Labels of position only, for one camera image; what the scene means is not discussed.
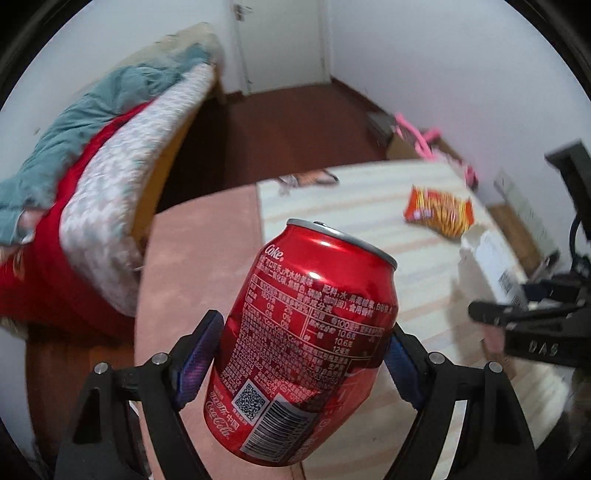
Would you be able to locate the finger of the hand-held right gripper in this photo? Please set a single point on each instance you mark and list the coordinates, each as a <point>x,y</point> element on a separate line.
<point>540,288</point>
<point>496,314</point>

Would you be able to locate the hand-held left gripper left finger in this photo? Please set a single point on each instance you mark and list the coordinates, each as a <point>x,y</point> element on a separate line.
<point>199,357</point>

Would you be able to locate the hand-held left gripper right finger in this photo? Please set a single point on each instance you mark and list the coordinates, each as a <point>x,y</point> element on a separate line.
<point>402,376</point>

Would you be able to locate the white cardboard box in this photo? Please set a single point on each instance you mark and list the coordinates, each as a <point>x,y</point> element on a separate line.
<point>494,263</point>

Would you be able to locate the red soda can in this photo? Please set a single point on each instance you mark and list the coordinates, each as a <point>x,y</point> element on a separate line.
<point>304,341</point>

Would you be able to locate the orange snack bag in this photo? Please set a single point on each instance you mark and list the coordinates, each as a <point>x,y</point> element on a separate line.
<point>438,210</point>

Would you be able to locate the red blanket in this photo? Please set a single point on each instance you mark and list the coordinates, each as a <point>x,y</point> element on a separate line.
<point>41,272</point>

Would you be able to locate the pink plush toy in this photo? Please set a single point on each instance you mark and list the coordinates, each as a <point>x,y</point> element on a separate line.
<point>427,141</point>

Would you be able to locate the grey checkered quilt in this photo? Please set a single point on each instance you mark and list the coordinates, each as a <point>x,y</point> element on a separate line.
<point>120,184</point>

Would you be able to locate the brown cardboard box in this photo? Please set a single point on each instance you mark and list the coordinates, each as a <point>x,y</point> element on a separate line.
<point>401,147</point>

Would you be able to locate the bed with blankets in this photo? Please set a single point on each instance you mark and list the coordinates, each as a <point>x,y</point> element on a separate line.
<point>69,134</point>

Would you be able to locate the beige pillow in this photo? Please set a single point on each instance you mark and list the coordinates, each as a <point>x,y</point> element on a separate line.
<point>184,39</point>

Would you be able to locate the white door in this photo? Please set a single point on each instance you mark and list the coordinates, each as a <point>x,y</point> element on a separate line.
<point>281,41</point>

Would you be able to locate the wooden bed frame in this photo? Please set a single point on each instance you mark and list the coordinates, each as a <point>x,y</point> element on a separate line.
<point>178,138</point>

